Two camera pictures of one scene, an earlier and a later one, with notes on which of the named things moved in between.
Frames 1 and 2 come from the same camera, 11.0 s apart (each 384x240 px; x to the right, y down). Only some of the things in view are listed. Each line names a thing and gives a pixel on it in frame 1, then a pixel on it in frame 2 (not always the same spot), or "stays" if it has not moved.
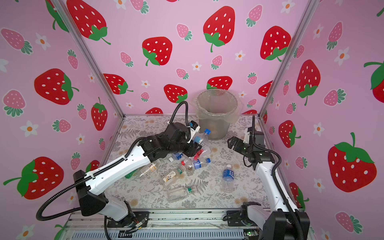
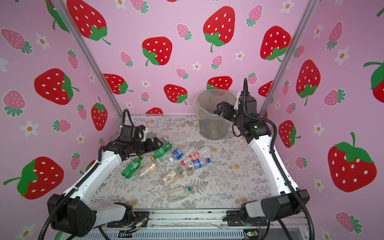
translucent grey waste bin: x=216 y=108 stays
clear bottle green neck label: x=179 y=193 stays
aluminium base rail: x=164 y=225 stays
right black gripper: x=236 y=147 → x=230 y=109
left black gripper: x=192 y=148 → x=150 y=147
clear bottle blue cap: x=197 y=164 stays
